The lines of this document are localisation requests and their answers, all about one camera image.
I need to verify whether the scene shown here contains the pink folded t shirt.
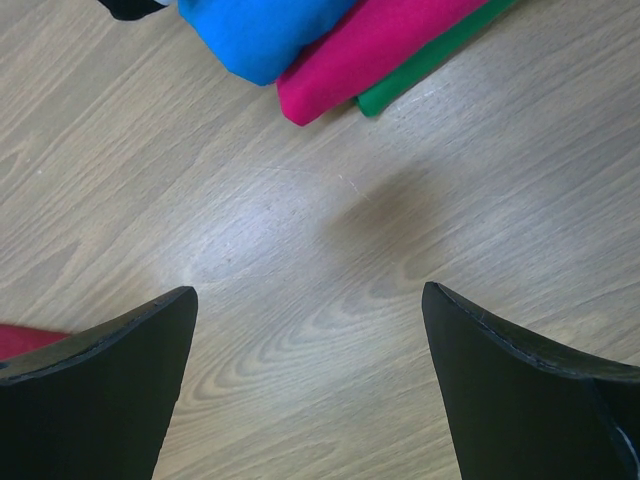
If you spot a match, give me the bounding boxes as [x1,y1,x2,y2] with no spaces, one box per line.
[276,0,485,126]

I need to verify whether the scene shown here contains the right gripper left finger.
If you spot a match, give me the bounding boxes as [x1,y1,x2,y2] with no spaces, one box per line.
[1,287,198,479]

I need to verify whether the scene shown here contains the red t shirt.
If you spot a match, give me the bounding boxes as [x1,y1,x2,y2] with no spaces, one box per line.
[0,324,69,361]

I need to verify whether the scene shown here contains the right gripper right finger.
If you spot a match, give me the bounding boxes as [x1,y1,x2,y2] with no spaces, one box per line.
[422,282,639,479]

